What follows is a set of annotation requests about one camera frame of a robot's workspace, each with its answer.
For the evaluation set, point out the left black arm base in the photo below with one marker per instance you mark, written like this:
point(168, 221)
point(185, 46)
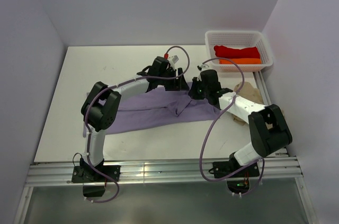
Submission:
point(93, 183)

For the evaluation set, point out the lilac t shirt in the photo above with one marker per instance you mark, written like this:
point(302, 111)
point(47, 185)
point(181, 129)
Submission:
point(157, 108)

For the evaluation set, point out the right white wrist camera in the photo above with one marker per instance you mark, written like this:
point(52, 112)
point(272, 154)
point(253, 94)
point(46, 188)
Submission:
point(203, 67)

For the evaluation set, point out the rolled orange t shirt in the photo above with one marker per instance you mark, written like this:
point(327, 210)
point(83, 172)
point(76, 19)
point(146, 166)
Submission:
point(242, 61)

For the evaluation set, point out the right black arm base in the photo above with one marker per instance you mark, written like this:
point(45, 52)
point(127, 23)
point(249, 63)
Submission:
point(230, 169)

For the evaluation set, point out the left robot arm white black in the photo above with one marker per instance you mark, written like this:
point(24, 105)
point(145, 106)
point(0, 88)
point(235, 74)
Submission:
point(101, 105)

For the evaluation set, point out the white plastic basket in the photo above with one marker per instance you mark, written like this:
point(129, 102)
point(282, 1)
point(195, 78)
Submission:
point(238, 40)

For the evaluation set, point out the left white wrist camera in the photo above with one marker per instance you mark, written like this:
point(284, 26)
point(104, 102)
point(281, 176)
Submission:
point(171, 59)

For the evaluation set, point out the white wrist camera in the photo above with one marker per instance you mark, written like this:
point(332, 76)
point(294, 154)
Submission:
point(203, 67)
point(171, 59)

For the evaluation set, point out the aluminium frame rails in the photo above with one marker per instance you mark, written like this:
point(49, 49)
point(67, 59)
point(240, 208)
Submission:
point(160, 180)

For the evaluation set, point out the beige t shirt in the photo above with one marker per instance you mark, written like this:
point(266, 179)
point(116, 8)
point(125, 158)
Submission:
point(249, 91)

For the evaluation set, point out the rolled red t shirt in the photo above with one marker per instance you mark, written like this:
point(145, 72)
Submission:
point(231, 53)

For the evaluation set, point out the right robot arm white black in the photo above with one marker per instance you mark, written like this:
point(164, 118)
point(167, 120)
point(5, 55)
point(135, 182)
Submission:
point(268, 128)

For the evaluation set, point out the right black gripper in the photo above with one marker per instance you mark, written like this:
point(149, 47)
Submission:
point(193, 92)

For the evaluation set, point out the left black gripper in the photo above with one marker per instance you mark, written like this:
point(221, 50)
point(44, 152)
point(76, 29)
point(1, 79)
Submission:
point(177, 84)

